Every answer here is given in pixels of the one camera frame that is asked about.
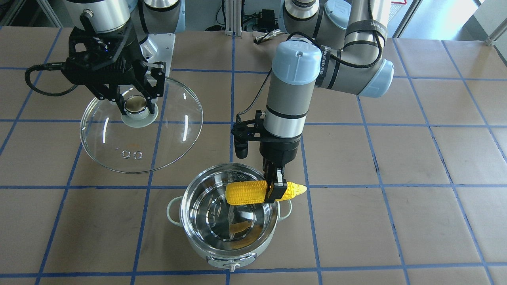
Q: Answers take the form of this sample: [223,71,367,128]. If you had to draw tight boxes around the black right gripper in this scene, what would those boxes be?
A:
[62,20,166,116]

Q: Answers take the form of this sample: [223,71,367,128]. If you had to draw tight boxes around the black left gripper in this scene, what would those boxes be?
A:
[231,110,301,203]

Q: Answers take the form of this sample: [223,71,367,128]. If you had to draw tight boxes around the yellow corn cob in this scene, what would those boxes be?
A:
[225,180,307,205]

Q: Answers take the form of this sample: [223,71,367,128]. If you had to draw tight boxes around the glass pot lid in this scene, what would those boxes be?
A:
[80,78,204,174]

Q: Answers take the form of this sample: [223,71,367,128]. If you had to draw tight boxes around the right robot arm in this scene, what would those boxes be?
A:
[62,0,185,116]

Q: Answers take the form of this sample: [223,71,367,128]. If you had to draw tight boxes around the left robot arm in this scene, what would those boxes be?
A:
[226,0,394,205]

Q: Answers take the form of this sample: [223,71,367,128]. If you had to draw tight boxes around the pale green electric pot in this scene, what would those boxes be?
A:
[166,163,293,272]

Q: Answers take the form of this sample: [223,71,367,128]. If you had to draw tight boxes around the black power adapter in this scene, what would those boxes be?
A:
[257,9,275,30]

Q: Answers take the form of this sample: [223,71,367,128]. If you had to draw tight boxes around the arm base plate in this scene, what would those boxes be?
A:
[139,34,176,76]

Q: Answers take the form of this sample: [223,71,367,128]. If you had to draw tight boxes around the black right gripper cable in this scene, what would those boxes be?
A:
[25,63,80,97]

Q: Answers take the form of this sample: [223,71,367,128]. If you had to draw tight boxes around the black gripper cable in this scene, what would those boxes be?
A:
[25,63,80,97]
[236,32,389,119]

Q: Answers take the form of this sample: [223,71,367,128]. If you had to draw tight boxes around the aluminium frame post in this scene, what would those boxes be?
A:
[224,0,242,37]

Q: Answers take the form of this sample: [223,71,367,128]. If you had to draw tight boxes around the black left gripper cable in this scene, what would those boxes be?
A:
[236,32,389,119]

